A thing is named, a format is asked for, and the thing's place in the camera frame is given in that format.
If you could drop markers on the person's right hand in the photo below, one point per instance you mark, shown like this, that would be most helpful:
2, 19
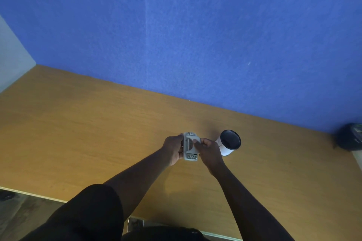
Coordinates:
209, 154

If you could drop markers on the person's left hand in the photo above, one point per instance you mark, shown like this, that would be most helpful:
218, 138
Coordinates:
171, 149

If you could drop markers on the person's right thumb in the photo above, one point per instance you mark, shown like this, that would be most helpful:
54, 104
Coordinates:
198, 146

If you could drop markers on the person's left thumb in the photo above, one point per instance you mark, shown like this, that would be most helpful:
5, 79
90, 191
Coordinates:
178, 137

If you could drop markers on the grey plastic device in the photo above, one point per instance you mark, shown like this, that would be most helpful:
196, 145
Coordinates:
190, 146

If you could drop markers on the person's left forearm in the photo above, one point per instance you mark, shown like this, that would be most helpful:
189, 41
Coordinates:
135, 181

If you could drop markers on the person's right forearm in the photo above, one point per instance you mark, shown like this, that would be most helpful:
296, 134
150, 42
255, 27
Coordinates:
249, 207

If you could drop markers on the white cup with dark inside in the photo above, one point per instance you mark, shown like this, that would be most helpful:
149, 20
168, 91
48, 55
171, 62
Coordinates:
228, 142

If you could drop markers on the person's black shirt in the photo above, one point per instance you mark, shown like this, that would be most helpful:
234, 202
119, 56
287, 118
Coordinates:
93, 215

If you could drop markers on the black bag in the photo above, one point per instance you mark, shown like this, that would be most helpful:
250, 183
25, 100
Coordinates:
349, 137

